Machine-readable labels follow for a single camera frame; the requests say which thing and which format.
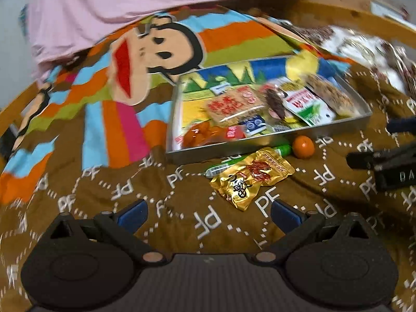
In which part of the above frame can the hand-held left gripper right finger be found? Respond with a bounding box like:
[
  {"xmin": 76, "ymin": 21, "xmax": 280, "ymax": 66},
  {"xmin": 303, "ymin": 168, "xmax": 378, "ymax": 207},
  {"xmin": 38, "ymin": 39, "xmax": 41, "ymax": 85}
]
[{"xmin": 253, "ymin": 199, "xmax": 381, "ymax": 266}]

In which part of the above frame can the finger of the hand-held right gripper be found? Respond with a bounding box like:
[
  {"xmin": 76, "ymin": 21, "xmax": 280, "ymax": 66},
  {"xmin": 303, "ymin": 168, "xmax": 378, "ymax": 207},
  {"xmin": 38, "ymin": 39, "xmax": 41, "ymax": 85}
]
[
  {"xmin": 386, "ymin": 116, "xmax": 416, "ymax": 134},
  {"xmin": 345, "ymin": 143, "xmax": 416, "ymax": 170}
]

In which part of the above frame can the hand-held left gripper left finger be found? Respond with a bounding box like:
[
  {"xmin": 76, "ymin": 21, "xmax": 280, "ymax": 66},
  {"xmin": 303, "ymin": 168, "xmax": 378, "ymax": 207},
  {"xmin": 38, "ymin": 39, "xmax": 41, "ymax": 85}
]
[{"xmin": 41, "ymin": 198, "xmax": 167, "ymax": 267}]

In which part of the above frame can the gold foil snack packet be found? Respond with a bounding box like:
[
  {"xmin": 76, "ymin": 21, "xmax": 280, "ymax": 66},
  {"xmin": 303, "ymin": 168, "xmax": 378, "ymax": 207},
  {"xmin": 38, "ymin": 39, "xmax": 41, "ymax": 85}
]
[{"xmin": 210, "ymin": 147, "xmax": 296, "ymax": 212}]

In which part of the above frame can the orange tangerine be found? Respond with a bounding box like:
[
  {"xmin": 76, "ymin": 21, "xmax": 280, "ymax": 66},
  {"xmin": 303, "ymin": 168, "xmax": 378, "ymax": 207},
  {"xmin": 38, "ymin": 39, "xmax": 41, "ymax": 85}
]
[{"xmin": 292, "ymin": 135, "xmax": 315, "ymax": 159}]

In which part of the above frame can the clear nut bar packet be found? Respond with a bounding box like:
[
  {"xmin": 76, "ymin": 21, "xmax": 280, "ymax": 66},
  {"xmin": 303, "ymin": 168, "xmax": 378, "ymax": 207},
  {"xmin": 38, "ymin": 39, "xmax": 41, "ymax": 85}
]
[{"xmin": 305, "ymin": 72, "xmax": 359, "ymax": 118}]

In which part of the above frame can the green sausage stick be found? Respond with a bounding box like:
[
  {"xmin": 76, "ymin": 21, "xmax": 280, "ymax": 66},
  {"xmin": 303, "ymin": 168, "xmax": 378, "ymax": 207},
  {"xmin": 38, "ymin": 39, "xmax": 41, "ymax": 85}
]
[{"xmin": 204, "ymin": 144, "xmax": 294, "ymax": 178}]

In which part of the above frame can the white green snack packet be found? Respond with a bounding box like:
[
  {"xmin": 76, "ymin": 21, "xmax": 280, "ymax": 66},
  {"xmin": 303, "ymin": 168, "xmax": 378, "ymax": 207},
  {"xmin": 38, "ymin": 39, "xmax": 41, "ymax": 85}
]
[{"xmin": 282, "ymin": 87, "xmax": 338, "ymax": 127}]

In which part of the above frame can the small blue snack packet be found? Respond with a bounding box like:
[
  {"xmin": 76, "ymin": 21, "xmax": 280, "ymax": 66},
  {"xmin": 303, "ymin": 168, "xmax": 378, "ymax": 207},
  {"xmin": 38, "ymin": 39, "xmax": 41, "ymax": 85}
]
[{"xmin": 241, "ymin": 115, "xmax": 268, "ymax": 136}]

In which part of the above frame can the dark dried fruit packet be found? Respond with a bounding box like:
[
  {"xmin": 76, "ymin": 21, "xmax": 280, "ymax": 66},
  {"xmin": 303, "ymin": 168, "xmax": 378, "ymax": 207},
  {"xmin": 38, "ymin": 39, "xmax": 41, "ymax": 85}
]
[{"xmin": 265, "ymin": 88, "xmax": 288, "ymax": 122}]

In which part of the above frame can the orange red meat packet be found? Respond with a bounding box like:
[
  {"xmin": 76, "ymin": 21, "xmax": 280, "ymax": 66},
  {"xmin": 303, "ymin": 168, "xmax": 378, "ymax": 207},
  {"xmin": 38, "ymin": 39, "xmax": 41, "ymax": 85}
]
[{"xmin": 176, "ymin": 121, "xmax": 247, "ymax": 151}]

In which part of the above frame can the rice cracker packet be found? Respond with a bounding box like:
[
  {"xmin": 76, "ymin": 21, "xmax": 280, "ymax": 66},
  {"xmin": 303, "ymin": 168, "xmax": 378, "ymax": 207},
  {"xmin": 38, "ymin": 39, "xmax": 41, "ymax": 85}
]
[{"xmin": 205, "ymin": 84, "xmax": 266, "ymax": 128}]

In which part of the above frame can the metal tray with colourful print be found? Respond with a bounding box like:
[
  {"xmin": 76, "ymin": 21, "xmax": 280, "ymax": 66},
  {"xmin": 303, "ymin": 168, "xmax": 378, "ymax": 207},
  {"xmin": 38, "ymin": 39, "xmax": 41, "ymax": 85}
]
[{"xmin": 165, "ymin": 55, "xmax": 373, "ymax": 166}]

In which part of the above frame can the brown patterned blanket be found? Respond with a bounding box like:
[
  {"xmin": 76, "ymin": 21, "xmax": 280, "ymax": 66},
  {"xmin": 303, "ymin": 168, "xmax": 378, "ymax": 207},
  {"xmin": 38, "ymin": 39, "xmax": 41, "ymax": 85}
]
[{"xmin": 0, "ymin": 61, "xmax": 416, "ymax": 312}]

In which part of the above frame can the white floral satin quilt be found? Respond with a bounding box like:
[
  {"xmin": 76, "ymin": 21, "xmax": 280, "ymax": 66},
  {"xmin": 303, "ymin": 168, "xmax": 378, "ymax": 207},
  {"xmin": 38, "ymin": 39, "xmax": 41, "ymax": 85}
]
[{"xmin": 292, "ymin": 23, "xmax": 416, "ymax": 95}]

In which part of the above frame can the pink bed sheet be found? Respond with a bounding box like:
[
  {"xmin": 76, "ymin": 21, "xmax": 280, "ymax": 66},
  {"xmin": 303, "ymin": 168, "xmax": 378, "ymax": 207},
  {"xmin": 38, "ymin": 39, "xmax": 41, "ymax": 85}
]
[{"xmin": 19, "ymin": 0, "xmax": 378, "ymax": 83}]

